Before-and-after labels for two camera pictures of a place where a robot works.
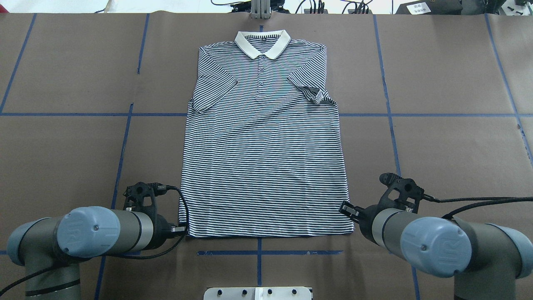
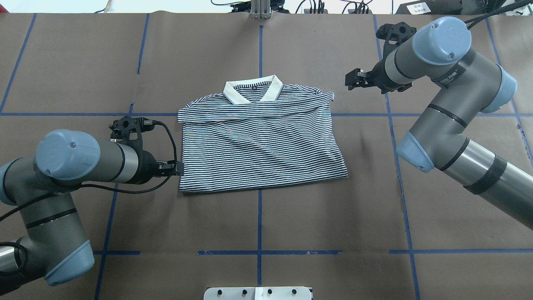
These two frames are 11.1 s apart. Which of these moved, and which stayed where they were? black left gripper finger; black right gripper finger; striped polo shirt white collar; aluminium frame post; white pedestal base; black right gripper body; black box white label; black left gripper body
Moved: black right gripper body; striped polo shirt white collar; black left gripper finger; black left gripper body; black right gripper finger
Stayed: white pedestal base; aluminium frame post; black box white label
